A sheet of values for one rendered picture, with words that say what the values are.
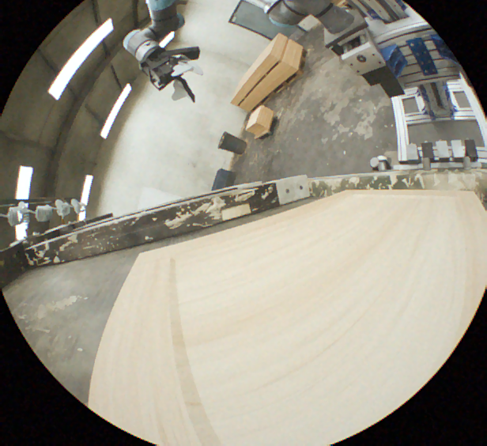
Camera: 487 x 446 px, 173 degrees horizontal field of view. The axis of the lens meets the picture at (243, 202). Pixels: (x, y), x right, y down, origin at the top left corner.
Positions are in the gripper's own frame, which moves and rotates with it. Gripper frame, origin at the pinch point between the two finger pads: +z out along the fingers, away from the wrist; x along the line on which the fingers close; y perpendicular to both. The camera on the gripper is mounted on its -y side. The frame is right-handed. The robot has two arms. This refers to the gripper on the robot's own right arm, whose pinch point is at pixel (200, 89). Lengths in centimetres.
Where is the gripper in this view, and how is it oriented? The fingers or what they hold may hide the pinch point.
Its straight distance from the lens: 47.8
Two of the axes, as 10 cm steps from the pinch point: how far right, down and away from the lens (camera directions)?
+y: -6.7, 7.1, -2.0
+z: 6.5, 7.0, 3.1
